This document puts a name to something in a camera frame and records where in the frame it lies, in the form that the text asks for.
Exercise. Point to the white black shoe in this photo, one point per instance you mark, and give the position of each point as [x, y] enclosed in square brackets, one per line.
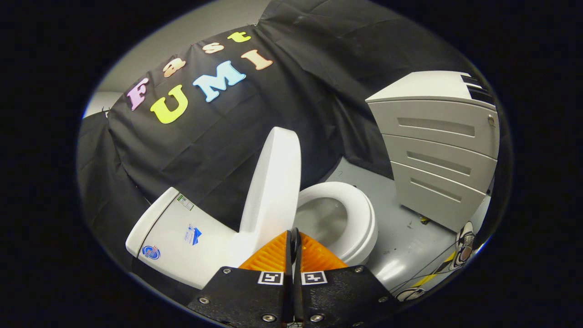
[464, 246]
[410, 294]

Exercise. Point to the white toilet seat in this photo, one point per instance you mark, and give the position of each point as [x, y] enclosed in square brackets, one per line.
[360, 214]

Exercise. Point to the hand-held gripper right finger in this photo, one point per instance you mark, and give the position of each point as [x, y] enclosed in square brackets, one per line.
[337, 296]

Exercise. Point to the white ceramic toilet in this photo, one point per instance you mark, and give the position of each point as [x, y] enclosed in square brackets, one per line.
[173, 237]

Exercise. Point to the white toilet lid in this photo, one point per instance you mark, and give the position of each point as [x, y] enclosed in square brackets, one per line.
[273, 182]

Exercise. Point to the white drawer cabinet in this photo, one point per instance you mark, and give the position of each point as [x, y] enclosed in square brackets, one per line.
[437, 150]

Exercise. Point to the black backdrop cloth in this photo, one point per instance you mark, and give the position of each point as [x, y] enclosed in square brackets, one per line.
[227, 127]

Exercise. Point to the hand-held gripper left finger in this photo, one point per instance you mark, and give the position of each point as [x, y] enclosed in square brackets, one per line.
[246, 296]

